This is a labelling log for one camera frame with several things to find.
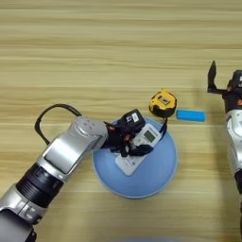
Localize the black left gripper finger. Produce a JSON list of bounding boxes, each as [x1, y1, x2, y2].
[[128, 144, 155, 158]]

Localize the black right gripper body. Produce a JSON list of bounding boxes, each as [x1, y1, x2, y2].
[[207, 86, 242, 114]]

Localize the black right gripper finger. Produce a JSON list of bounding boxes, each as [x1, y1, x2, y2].
[[207, 60, 219, 91]]

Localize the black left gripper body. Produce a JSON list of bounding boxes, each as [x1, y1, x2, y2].
[[102, 121, 141, 158]]

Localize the white remote control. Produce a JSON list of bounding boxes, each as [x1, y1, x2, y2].
[[114, 122, 163, 177]]

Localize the round blue plate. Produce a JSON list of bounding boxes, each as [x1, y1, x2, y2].
[[91, 116, 179, 199]]

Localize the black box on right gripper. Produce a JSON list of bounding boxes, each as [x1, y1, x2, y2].
[[231, 69, 242, 91]]

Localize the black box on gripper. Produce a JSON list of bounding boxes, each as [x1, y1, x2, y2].
[[231, 69, 242, 91], [120, 109, 147, 134]]

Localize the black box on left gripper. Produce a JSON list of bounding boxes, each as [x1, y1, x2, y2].
[[120, 109, 147, 134]]

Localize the blue rectangular block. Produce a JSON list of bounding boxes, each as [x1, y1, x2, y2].
[[175, 108, 207, 123]]

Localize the yellow black tape measure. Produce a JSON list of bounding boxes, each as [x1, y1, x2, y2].
[[148, 89, 178, 143]]

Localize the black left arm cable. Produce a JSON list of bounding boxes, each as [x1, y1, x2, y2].
[[34, 103, 83, 147]]

